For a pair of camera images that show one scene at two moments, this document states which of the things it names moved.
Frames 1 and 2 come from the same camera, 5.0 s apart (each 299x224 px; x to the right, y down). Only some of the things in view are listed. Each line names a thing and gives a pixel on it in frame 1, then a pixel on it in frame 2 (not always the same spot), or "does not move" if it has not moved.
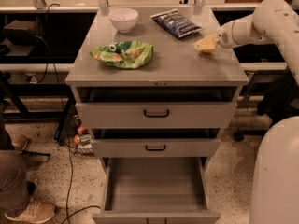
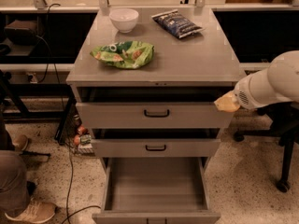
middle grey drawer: x=155 y=143 does not move
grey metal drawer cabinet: x=156 y=105 does not move
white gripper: x=224 y=37 -> x=245 y=93
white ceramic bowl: x=124 y=20 does not move
